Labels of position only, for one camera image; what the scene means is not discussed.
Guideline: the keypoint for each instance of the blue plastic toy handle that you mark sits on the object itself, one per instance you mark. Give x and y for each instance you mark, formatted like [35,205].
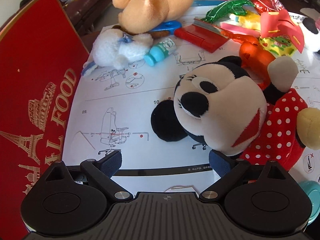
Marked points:
[169,26]

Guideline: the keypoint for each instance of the toy milk bottle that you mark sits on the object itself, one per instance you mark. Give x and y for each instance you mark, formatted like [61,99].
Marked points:
[160,51]

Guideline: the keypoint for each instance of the panda plush toy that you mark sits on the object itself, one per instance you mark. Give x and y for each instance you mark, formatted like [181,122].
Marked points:
[311,35]

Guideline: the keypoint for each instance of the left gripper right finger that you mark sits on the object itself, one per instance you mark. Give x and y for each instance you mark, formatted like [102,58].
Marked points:
[230,171]

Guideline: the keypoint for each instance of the red foil balloon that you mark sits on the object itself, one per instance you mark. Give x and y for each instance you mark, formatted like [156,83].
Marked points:
[267,6]

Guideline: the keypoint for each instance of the pink foam sheet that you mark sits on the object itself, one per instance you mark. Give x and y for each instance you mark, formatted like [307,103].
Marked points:
[239,30]

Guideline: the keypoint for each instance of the orange plastic toy horse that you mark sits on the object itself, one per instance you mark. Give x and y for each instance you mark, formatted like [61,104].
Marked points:
[253,56]

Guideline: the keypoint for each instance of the dark red sofa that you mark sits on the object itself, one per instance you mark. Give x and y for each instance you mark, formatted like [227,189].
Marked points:
[82,13]

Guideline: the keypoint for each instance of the foam craft house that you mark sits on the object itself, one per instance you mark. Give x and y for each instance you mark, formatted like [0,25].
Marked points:
[278,26]

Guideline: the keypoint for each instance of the red gift box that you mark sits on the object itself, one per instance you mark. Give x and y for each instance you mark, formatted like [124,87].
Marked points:
[41,60]

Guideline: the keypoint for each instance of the beige plush animal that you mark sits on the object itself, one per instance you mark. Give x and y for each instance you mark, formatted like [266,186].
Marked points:
[141,16]

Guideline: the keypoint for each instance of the white fluffy plush toy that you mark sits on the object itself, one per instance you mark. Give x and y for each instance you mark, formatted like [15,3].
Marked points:
[116,48]

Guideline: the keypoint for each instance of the red plastic case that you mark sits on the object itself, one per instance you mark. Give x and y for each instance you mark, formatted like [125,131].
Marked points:
[202,34]

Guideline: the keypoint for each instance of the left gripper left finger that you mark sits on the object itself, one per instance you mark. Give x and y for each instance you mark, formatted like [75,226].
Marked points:
[100,172]

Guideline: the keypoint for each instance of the Minnie Mouse plush toy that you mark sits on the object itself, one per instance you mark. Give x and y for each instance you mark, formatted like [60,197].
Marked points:
[220,106]

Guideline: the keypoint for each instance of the white instruction sheet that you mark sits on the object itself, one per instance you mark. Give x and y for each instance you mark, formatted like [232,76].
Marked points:
[112,109]

